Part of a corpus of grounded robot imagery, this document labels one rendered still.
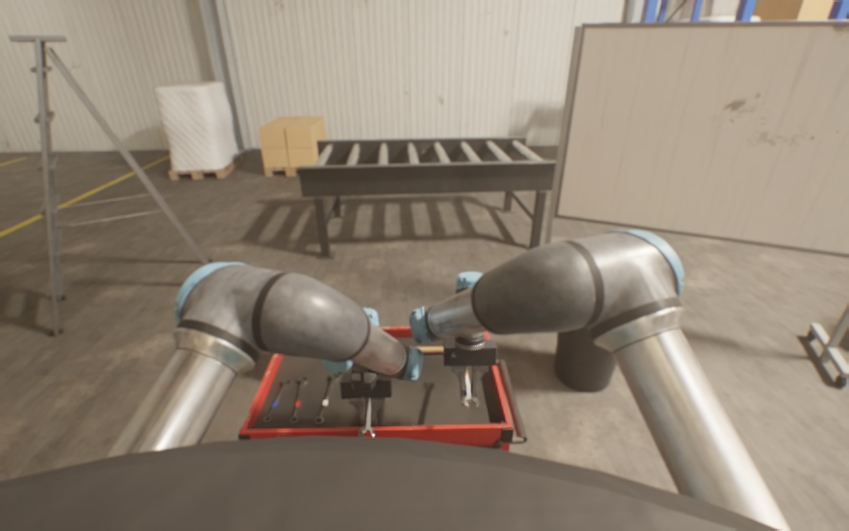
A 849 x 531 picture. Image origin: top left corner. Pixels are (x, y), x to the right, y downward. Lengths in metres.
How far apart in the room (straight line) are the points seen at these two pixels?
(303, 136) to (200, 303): 6.41
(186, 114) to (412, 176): 4.35
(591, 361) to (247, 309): 2.23
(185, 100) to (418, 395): 6.57
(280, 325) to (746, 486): 0.55
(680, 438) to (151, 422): 0.60
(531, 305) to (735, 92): 2.64
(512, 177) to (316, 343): 3.63
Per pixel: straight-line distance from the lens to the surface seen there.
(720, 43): 3.04
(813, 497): 2.84
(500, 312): 0.55
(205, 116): 7.37
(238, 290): 0.62
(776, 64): 3.09
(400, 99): 8.82
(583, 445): 2.51
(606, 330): 0.57
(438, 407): 1.30
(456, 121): 8.91
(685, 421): 0.57
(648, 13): 7.02
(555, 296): 0.52
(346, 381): 1.14
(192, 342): 0.62
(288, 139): 7.06
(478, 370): 1.11
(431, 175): 3.96
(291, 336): 0.58
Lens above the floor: 1.84
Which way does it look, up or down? 28 degrees down
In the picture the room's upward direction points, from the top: straight up
